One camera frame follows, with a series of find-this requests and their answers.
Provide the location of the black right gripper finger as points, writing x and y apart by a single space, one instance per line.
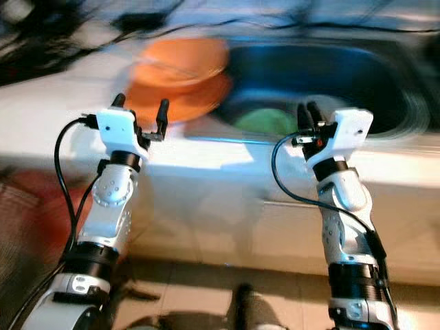
318 117
304 119

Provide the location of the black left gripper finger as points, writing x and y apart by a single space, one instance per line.
119 102
163 117

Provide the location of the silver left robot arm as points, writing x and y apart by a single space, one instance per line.
110 206

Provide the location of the white kitchen cabinet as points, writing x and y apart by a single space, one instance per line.
213 227

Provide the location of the orange plastic plate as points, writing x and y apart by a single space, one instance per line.
161 104

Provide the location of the orange plastic bowl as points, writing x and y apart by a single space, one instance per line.
182 58

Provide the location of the stainless steel sink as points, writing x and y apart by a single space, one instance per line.
385 75

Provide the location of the black power adapter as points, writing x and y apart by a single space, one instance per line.
139 22

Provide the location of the robot right leg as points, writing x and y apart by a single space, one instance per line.
254 309

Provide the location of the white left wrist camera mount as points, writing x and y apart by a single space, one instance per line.
118 127

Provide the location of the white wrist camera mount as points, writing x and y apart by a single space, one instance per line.
347 127
118 127

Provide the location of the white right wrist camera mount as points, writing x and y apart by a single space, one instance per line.
347 127

